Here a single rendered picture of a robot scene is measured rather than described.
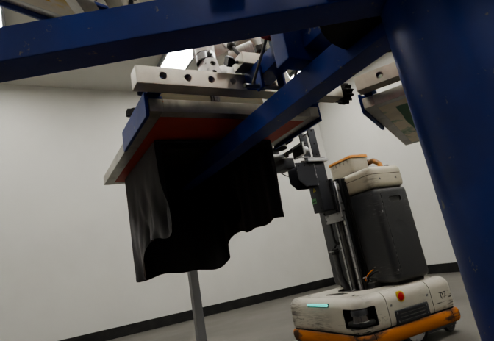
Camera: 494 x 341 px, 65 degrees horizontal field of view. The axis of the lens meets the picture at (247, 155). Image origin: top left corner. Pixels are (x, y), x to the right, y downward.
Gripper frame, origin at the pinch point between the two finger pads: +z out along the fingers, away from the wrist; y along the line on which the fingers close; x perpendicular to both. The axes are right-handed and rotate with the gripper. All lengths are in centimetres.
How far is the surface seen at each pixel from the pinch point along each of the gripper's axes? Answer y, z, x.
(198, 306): 73, 73, -11
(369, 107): -29, 14, -43
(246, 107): -20.4, 11.7, -0.5
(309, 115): -20.3, 13.6, -24.7
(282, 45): -54, 12, 8
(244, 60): -34.5, 4.2, 6.1
